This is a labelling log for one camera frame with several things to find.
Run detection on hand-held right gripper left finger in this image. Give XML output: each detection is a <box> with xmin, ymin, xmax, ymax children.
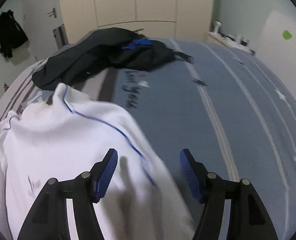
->
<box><xmin>17</xmin><ymin>148</ymin><xmax>118</xmax><ymax>240</ymax></box>

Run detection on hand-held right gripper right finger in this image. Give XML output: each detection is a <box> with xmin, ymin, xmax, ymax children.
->
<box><xmin>179</xmin><ymin>149</ymin><xmax>280</xmax><ymax>240</ymax></box>

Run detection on white sports jacket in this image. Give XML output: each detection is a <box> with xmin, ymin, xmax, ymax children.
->
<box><xmin>0</xmin><ymin>82</ymin><xmax>196</xmax><ymax>240</ymax></box>

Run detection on bed with striped star sheet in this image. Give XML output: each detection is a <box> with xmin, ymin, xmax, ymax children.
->
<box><xmin>0</xmin><ymin>30</ymin><xmax>296</xmax><ymax>240</ymax></box>

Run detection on dark navy jacket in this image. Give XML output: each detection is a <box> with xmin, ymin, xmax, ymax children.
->
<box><xmin>32</xmin><ymin>27</ymin><xmax>136</xmax><ymax>90</ymax></box>

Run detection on black jacket with blue lining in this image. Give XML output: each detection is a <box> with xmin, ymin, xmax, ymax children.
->
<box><xmin>108</xmin><ymin>36</ymin><xmax>195</xmax><ymax>72</ymax></box>

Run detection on white nightstand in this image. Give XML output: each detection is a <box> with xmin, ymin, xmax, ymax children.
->
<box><xmin>207</xmin><ymin>31</ymin><xmax>256</xmax><ymax>55</ymax></box>

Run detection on small black device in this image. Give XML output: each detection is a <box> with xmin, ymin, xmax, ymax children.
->
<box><xmin>235</xmin><ymin>35</ymin><xmax>250</xmax><ymax>46</ymax></box>

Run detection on aluminium ribbed case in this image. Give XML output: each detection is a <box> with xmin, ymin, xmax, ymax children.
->
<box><xmin>53</xmin><ymin>24</ymin><xmax>69</xmax><ymax>48</ymax></box>

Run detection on black hanging jacket white stripes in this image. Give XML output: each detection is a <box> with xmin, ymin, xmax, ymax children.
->
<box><xmin>0</xmin><ymin>10</ymin><xmax>28</xmax><ymax>58</ymax></box>

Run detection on cream wardrobe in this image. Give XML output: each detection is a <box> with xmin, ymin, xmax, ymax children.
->
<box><xmin>59</xmin><ymin>0</ymin><xmax>216</xmax><ymax>42</ymax></box>

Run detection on white door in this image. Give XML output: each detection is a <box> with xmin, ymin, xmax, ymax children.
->
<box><xmin>22</xmin><ymin>0</ymin><xmax>68</xmax><ymax>55</ymax></box>

